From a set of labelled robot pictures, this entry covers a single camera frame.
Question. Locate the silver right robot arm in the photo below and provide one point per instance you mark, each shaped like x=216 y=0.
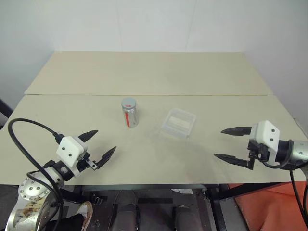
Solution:
x=298 y=151

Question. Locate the clear plastic container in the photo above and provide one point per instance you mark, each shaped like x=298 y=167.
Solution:
x=179 y=122

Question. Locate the black slanted bar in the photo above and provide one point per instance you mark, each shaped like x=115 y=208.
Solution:
x=4 y=110

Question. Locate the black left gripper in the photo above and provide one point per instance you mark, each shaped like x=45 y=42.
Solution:
x=84 y=164

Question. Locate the large dark rounded shape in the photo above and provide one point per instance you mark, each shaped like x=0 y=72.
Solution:
x=126 y=214

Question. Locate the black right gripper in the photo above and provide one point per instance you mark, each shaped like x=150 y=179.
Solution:
x=258 y=150

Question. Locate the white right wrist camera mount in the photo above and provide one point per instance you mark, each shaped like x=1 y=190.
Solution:
x=264 y=132

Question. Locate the orange floor mat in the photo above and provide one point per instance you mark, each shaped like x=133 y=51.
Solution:
x=264 y=204

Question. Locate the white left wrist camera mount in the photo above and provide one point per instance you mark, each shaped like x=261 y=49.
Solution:
x=69 y=149

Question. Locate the black metal table frame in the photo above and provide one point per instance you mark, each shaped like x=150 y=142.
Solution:
x=217 y=207

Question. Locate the white plastic jar lid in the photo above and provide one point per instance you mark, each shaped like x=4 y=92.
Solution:
x=128 y=102

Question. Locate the small dark rounded shape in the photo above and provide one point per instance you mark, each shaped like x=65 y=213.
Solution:
x=183 y=219

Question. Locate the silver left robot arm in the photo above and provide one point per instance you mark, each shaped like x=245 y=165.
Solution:
x=31 y=190

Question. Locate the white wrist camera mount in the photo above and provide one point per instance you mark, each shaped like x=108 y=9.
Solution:
x=264 y=132
x=69 y=149

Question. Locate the silver can with red label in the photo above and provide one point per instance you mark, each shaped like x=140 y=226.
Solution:
x=132 y=118

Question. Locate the white sneaker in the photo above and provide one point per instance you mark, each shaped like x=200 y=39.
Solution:
x=86 y=211

